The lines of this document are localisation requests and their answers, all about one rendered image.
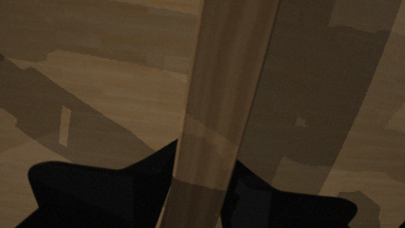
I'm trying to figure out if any brown wooden post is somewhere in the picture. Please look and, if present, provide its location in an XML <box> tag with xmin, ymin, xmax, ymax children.
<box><xmin>159</xmin><ymin>191</ymin><xmax>170</xmax><ymax>228</ymax></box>

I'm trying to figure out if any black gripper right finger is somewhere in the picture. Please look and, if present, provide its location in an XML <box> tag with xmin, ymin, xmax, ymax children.
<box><xmin>220</xmin><ymin>160</ymin><xmax>358</xmax><ymax>228</ymax></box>

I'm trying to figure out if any brown wooden rail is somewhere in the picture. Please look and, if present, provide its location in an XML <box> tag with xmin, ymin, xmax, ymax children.
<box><xmin>165</xmin><ymin>0</ymin><xmax>281</xmax><ymax>228</ymax></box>

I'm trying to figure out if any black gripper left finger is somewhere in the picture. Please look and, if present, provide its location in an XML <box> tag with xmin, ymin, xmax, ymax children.
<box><xmin>28</xmin><ymin>139</ymin><xmax>178</xmax><ymax>228</ymax></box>

